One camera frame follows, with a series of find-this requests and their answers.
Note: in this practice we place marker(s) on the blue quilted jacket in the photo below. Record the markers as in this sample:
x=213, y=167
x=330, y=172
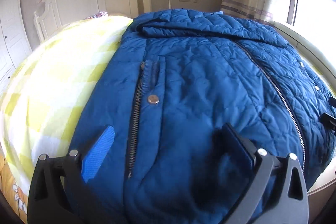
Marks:
x=204, y=77

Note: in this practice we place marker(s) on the yellow checked bed sheet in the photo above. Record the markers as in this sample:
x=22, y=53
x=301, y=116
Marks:
x=57, y=82

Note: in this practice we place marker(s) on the orange floral blanket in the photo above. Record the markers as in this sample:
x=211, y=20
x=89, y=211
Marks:
x=13, y=187

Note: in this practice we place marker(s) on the white wardrobe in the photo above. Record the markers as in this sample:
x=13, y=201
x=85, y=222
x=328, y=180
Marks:
x=13, y=29

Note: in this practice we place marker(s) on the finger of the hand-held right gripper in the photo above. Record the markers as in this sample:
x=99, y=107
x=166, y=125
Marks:
x=330, y=121
x=333, y=100

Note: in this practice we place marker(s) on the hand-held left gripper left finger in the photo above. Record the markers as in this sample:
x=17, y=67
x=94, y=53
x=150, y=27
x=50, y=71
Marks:
x=98, y=153

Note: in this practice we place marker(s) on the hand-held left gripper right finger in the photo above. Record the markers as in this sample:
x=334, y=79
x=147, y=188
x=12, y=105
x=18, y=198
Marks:
x=237, y=146

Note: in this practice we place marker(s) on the colourful patterned pillow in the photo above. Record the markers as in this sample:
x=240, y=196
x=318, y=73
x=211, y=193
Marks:
x=97, y=15

